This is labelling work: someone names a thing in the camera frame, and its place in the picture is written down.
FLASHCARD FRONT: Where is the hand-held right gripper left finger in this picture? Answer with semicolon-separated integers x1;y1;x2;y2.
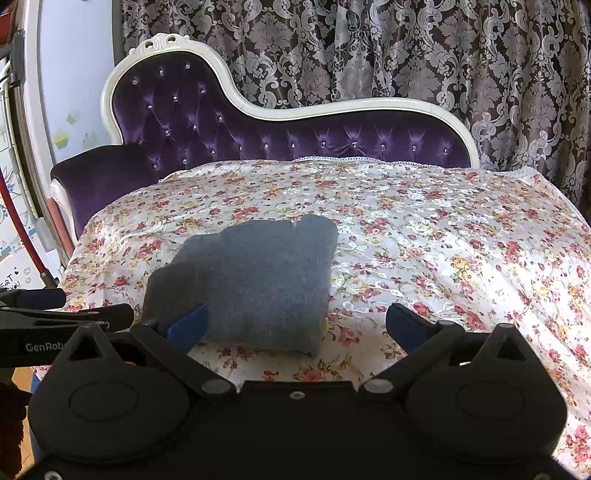
51;304;237;401

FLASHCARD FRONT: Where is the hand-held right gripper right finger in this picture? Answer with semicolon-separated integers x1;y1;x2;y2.
360;302;548;401

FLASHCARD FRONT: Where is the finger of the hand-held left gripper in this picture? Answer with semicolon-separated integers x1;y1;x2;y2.
0;303;136;333
0;288;68;310

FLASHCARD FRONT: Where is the grey small garment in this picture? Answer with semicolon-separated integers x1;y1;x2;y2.
142;215;340;358

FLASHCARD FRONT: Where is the floral blanket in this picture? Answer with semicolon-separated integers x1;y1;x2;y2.
34;157;591;472

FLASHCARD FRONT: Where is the purple tufted sofa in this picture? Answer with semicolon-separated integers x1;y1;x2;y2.
50;32;481;259

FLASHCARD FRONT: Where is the white panel with stickers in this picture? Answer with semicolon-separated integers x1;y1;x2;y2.
23;0;121;259

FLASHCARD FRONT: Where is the brown damask curtain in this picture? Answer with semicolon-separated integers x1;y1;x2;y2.
121;0;591;209

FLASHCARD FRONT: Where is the red hose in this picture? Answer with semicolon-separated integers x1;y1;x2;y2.
0;168;49;280

